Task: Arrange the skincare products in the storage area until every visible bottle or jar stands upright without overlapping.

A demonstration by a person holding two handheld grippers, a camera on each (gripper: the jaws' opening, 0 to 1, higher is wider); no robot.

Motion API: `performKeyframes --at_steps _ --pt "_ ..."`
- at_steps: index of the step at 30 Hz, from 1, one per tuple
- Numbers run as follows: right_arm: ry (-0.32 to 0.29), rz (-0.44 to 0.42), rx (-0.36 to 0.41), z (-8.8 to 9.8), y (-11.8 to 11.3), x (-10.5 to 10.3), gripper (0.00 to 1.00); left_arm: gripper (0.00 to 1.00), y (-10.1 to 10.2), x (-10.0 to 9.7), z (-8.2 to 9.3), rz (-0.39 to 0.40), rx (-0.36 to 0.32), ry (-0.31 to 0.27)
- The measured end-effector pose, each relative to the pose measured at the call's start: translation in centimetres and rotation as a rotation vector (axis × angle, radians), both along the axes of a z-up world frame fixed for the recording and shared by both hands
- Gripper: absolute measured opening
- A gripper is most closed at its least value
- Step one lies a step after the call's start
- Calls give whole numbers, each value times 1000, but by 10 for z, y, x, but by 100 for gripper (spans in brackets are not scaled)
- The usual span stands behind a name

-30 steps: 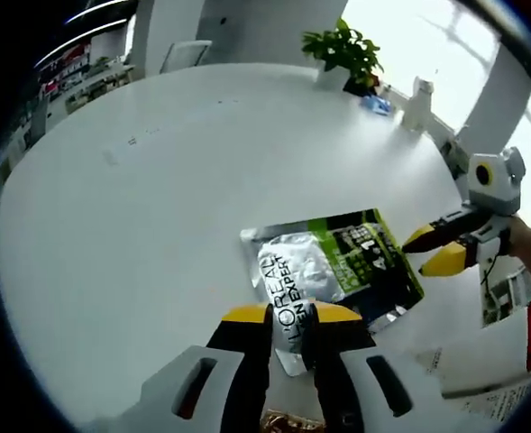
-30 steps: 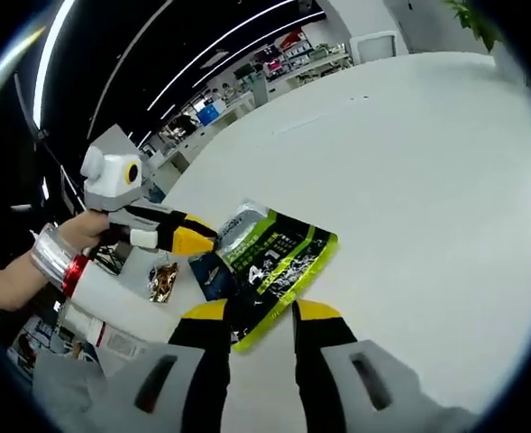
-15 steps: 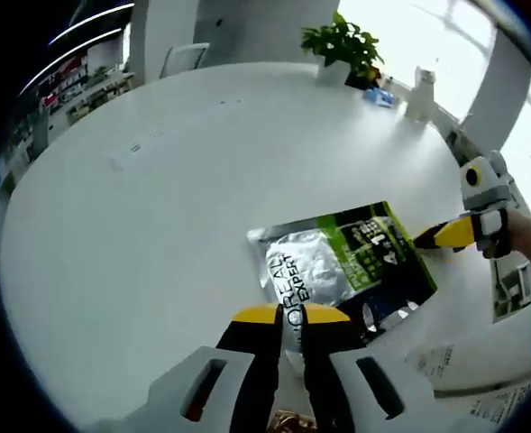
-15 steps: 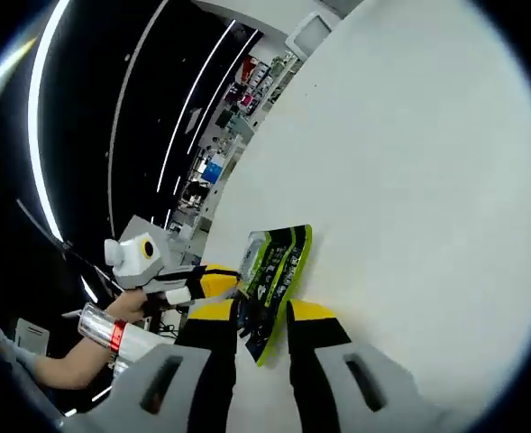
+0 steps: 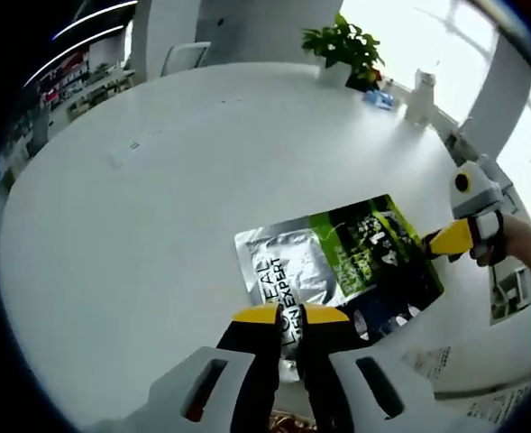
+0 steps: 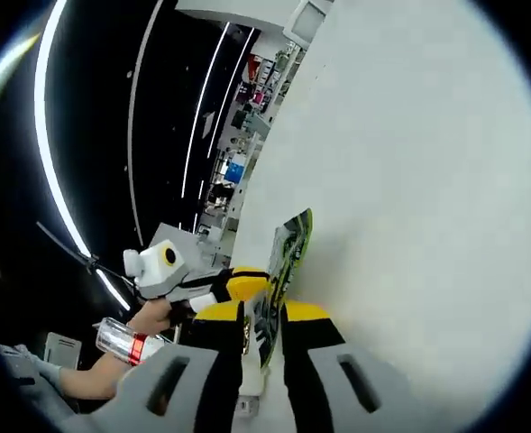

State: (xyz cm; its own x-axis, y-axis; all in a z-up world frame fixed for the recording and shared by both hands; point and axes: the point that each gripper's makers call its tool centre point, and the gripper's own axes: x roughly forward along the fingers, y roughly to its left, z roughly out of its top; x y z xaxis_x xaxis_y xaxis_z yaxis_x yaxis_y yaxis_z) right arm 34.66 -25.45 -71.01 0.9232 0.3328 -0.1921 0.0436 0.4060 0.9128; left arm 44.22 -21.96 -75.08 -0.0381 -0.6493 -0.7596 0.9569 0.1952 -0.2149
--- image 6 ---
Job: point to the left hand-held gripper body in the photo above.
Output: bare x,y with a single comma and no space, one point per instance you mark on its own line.
157,275

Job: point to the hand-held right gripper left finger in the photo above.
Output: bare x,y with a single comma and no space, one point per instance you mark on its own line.
211,383

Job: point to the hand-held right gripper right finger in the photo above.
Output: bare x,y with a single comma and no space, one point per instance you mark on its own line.
301,383

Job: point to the green black skincare sachet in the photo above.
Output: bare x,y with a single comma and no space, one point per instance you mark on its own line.
292,252

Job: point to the tall white skincare pump bottle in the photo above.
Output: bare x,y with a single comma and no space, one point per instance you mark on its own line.
135,349

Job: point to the blue storage box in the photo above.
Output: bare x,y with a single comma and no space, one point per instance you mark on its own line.
235,172

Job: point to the person's left hand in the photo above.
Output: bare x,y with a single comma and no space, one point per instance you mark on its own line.
150,318

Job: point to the white framed board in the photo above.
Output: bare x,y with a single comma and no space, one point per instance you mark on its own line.
64,349

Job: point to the white ceiling light strip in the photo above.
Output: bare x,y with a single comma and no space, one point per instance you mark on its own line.
42,135

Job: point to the white framed chair back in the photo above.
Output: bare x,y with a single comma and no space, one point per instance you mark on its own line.
312,20

